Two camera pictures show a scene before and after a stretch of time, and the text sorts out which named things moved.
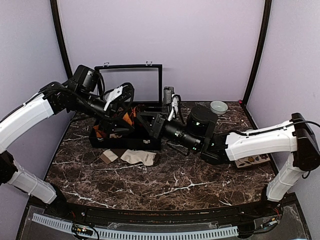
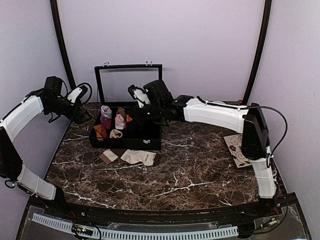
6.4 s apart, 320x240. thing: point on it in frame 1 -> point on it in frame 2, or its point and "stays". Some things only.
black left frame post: x=54 y=5 stays
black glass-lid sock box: x=146 y=80 stays
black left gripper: x=109 y=124 -> x=78 y=120
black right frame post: x=267 y=5 stays
